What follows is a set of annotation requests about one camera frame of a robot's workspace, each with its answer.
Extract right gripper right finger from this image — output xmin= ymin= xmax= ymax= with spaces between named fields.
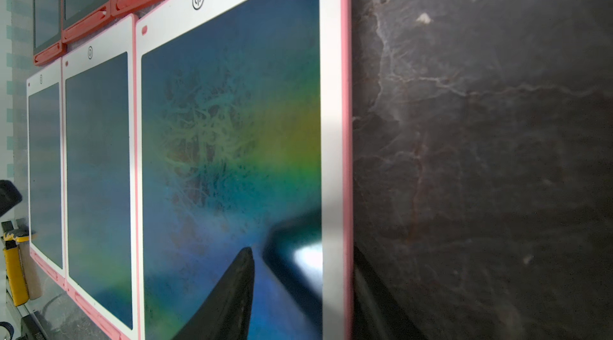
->
xmin=353 ymin=246 xmax=426 ymax=340

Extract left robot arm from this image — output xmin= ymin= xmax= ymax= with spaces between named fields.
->
xmin=0 ymin=180 xmax=22 ymax=217

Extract yellow handled pliers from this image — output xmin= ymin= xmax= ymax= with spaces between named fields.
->
xmin=3 ymin=230 xmax=42 ymax=306

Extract pink writing tablet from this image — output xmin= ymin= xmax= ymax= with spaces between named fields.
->
xmin=63 ymin=15 xmax=138 ymax=339
xmin=136 ymin=0 xmax=353 ymax=339
xmin=26 ymin=59 xmax=65 ymax=289

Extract red writing tablet top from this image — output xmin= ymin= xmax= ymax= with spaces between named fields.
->
xmin=33 ymin=0 xmax=63 ymax=66

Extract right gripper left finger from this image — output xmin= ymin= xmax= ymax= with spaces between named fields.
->
xmin=174 ymin=247 xmax=255 ymax=340

